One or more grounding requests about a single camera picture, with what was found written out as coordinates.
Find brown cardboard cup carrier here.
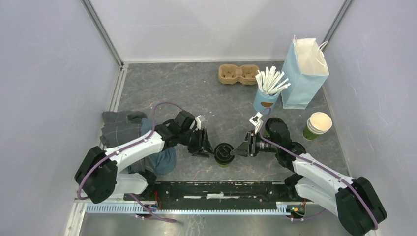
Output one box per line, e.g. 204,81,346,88
218,64,259,85

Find blue straw holder cup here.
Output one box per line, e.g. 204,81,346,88
253,88,280,112

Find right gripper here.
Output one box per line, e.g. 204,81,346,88
231,131,279,158

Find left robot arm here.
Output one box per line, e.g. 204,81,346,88
74,111,214,204

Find white wrapped straws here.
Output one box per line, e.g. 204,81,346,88
255,66,291,96

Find light blue paper bag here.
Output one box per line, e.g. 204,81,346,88
281,36,329,109

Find blue cloth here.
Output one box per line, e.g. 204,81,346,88
127,118,177,175

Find grey checked cloth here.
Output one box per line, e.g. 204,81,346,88
100,111,154,173

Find stack of green paper cups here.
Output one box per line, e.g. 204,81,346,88
302,112,332,141

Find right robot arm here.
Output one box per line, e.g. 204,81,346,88
231,115,387,236

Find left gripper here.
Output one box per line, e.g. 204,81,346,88
179,128,215,160

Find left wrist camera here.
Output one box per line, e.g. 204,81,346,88
195,115,206,130

